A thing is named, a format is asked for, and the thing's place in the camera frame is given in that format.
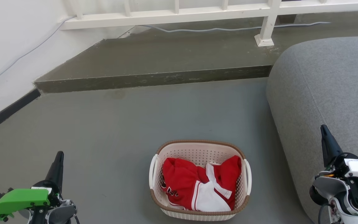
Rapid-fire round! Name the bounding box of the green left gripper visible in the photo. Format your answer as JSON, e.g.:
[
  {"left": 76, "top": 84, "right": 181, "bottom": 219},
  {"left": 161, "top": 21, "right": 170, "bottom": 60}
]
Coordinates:
[{"left": 0, "top": 151, "right": 65, "bottom": 224}]

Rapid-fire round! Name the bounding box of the white perforated plastic laundry basket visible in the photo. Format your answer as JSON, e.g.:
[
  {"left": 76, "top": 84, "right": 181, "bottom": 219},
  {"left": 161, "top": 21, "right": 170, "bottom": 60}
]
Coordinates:
[{"left": 149, "top": 140, "right": 252, "bottom": 222}]

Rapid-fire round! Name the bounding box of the grey fabric sofa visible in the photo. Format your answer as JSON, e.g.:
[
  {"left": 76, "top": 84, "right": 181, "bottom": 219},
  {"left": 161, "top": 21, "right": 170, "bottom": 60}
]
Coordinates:
[{"left": 266, "top": 36, "right": 358, "bottom": 224}]

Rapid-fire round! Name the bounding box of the black baseboard strip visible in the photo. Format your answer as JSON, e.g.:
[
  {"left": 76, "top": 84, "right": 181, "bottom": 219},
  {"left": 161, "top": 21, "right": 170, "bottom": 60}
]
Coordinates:
[{"left": 0, "top": 88, "right": 41, "bottom": 138}]

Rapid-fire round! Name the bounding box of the red and white jersey garment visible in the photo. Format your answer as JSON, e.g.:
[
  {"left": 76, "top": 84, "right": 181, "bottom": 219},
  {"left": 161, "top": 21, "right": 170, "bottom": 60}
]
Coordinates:
[{"left": 161, "top": 155, "right": 242, "bottom": 212}]

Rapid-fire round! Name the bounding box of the white wooden railing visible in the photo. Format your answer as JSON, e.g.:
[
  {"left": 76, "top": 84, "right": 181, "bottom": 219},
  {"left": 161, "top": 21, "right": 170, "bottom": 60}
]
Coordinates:
[{"left": 60, "top": 0, "right": 358, "bottom": 47}]

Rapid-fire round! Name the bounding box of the thin white wall cable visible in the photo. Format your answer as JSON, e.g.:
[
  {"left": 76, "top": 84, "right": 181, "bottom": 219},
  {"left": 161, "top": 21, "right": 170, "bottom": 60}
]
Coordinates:
[{"left": 0, "top": 16, "right": 74, "bottom": 89}]

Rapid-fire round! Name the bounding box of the grey floor cable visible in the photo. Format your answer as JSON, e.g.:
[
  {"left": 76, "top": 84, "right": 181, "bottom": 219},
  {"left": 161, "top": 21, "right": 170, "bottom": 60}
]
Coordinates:
[{"left": 142, "top": 21, "right": 332, "bottom": 33}]

